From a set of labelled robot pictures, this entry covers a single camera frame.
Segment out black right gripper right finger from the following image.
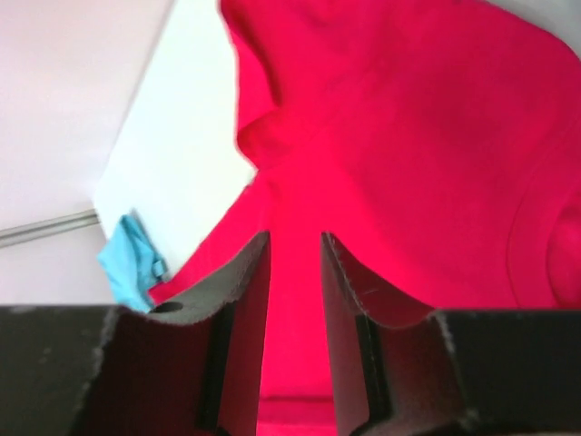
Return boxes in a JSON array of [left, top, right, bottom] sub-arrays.
[[321, 234, 580, 435]]

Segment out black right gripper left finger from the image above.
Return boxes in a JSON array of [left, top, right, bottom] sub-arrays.
[[1, 232, 271, 435]]

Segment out red t-shirt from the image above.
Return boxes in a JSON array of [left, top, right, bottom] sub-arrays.
[[147, 0, 581, 436]]

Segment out folded light blue t-shirt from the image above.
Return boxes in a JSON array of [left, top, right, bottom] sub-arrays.
[[97, 214, 168, 313]]

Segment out aluminium frame post left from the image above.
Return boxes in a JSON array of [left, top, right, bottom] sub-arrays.
[[0, 210, 99, 248]]

